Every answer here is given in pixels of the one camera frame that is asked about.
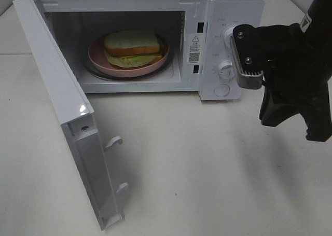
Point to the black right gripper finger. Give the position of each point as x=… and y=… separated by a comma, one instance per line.
x=278, y=105
x=317, y=115

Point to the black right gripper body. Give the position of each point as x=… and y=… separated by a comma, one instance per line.
x=298, y=64

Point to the round white door button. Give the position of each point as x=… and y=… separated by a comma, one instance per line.
x=222, y=90

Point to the white timer knob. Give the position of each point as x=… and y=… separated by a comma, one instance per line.
x=225, y=70

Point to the white bread sandwich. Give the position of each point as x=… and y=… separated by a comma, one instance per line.
x=131, y=43

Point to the pink round plate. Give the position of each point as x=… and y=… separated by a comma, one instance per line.
x=127, y=67

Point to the white microwave door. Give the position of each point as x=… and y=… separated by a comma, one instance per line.
x=75, y=115

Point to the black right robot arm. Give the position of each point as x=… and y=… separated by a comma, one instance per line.
x=319, y=10

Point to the upper white power knob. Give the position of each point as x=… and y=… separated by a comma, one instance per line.
x=227, y=33

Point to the white microwave oven body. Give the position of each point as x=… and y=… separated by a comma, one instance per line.
x=193, y=29

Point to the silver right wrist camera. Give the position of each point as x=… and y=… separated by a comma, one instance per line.
x=247, y=57

